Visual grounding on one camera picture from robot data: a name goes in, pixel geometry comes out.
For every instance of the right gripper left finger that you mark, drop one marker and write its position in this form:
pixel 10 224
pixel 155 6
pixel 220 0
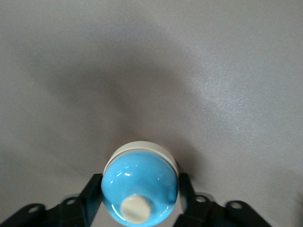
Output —
pixel 87 203

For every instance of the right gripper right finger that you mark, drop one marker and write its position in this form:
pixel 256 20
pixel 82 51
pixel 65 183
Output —
pixel 196 212

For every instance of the blue call bell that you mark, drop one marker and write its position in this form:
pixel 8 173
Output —
pixel 139 182

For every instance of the brown table mat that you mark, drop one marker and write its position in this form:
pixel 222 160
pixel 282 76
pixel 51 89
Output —
pixel 151 71

